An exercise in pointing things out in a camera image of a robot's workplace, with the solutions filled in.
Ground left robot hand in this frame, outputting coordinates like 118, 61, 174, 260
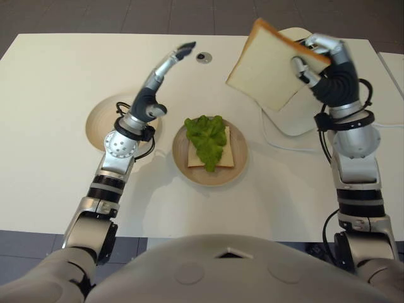
129, 41, 168, 122

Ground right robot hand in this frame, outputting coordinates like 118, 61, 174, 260
290, 33, 362, 110

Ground bread slice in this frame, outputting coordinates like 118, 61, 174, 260
225, 18, 332, 112
187, 126, 236, 169

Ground beige plate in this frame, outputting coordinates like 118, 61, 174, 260
172, 117, 249, 187
85, 93, 163, 153

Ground green lettuce leaf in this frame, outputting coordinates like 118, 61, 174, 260
184, 115, 229, 173

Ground robot body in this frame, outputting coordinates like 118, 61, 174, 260
84, 233, 389, 303

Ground black cable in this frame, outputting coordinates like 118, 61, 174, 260
115, 101, 157, 160
317, 78, 374, 263

